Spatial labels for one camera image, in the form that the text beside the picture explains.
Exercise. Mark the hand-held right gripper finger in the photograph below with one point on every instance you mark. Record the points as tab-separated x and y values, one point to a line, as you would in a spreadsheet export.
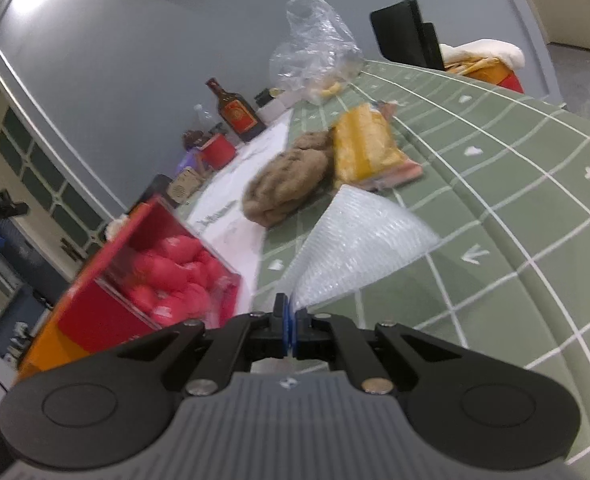
286	327
297	330

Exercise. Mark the bubble wrap sheet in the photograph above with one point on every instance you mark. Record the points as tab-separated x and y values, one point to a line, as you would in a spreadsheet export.
355	240

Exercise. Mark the white glass-panel door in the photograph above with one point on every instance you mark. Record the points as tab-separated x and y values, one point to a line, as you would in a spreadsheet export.
40	170

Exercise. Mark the white patterned table runner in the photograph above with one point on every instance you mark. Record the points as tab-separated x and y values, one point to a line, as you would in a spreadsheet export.
245	240

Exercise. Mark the pile of pink balls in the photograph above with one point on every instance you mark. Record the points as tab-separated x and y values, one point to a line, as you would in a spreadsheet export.
175	275

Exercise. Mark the red lidded box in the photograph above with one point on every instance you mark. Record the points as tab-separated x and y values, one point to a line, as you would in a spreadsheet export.
100	305

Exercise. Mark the brown bear-shaped sponge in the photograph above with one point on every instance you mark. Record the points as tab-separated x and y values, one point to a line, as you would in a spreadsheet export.
290	180

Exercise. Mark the black chair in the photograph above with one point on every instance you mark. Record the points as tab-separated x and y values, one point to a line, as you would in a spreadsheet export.
155	192
405	30

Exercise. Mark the red mug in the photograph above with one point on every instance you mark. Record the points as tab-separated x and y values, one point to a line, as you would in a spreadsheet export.
217	152

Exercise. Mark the purple packet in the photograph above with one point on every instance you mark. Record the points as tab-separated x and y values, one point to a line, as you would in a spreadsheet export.
189	162

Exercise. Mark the yellow packet in clear wrap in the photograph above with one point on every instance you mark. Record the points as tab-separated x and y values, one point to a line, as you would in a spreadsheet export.
367	145

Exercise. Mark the brown figurine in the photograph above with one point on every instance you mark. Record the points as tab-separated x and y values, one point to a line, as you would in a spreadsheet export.
194	139

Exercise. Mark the white small box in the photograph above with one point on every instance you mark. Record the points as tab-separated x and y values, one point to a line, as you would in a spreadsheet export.
275	108

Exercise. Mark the brown liquor bottle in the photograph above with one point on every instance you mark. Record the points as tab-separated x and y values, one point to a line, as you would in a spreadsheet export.
237	112

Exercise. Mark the clear water bottle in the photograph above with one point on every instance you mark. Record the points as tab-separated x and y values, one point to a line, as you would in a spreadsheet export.
204	116

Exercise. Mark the green checked tablecloth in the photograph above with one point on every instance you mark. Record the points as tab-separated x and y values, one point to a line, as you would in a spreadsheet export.
500	210

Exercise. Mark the yellow bread pieces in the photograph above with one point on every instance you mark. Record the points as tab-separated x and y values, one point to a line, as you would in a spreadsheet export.
330	90

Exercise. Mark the clear plastic bag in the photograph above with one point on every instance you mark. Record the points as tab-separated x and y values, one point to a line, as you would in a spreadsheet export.
315	45

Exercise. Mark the cream blanket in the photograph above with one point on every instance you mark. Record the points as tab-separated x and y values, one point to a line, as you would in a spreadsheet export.
485	52

